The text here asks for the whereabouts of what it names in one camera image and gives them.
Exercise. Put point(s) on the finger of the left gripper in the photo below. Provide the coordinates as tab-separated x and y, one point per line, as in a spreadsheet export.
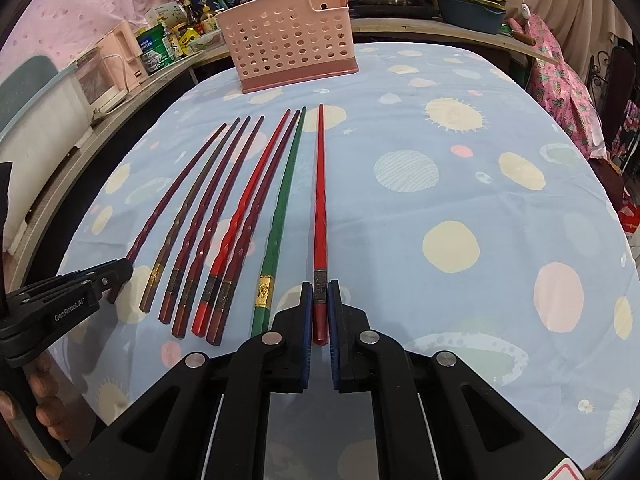
110	276

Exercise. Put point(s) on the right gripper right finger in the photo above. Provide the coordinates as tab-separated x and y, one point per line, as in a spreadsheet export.
364	360

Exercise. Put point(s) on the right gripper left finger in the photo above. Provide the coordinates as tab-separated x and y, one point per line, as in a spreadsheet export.
277	361

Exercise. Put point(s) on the dark red plain chopstick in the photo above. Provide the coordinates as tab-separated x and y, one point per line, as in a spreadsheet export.
159	208

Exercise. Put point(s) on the bright red chopstick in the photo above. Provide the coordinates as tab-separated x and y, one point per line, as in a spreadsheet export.
321	332

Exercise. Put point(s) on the person's left hand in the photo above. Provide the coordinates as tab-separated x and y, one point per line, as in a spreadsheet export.
61	409

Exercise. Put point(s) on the brown chopstick gold band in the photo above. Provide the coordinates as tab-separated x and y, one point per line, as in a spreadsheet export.
170	239

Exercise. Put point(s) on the green chopstick gold band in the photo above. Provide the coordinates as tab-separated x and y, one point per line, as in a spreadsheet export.
268	272

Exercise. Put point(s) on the maroon chopstick dark band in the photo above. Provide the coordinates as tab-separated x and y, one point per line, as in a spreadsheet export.
177	272

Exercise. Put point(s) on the red chopstick black band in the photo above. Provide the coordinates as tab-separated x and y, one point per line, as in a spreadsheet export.
205	306

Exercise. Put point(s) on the maroon twisted chopstick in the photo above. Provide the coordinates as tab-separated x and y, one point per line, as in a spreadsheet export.
178	327

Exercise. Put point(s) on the white plastic tub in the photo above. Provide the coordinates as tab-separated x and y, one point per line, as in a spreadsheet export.
44	114

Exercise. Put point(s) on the blue dotted tablecloth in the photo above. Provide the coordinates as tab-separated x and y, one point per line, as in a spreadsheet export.
460	218

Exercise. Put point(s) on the pink white toaster oven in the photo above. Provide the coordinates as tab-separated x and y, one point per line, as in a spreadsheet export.
111	69

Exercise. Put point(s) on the green white canister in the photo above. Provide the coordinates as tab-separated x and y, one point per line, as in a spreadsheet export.
156	52

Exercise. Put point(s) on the pink perforated utensil holder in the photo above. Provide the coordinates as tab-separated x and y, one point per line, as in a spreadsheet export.
277	42

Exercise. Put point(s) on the pink floral cloth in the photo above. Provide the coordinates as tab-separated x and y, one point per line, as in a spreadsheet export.
559	90

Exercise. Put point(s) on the dark teal basin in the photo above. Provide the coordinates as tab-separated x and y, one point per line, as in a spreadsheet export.
472	14

